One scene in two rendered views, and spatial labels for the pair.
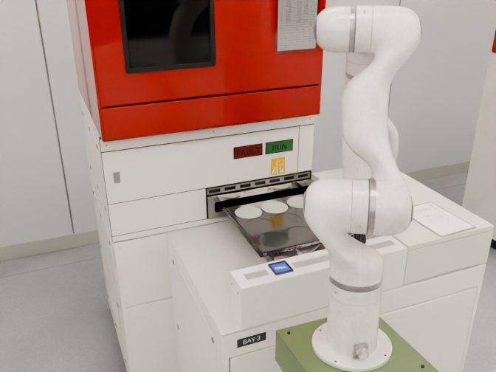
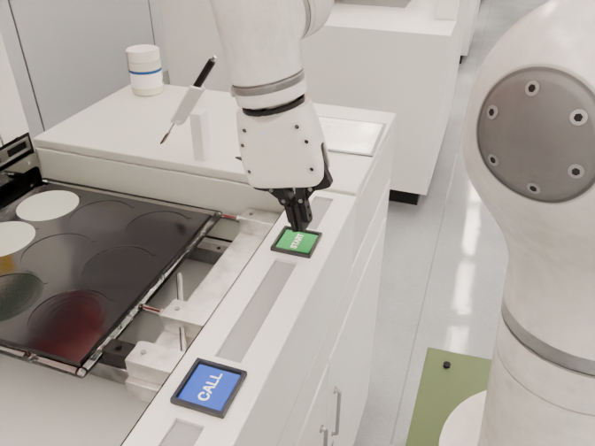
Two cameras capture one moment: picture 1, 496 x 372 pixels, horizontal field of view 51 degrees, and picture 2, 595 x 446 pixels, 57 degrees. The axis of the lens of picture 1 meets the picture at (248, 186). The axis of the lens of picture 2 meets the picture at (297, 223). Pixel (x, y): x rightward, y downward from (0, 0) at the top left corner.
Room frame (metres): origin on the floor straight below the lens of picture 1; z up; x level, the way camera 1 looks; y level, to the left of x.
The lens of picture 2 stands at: (0.97, 0.12, 1.39)
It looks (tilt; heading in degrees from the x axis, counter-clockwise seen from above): 33 degrees down; 311
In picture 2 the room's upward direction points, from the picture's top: straight up
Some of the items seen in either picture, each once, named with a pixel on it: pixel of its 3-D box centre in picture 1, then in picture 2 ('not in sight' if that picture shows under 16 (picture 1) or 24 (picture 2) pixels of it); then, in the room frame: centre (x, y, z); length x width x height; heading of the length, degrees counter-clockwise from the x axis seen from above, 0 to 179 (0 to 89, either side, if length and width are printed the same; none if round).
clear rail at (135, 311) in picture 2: (311, 243); (162, 279); (1.51, -0.21, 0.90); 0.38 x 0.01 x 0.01; 112
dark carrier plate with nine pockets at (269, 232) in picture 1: (287, 220); (57, 253); (1.68, -0.14, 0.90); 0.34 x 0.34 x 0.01; 22
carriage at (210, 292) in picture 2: not in sight; (223, 300); (1.44, -0.26, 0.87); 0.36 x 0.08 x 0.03; 112
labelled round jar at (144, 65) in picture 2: not in sight; (145, 70); (2.00, -0.55, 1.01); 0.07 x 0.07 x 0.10
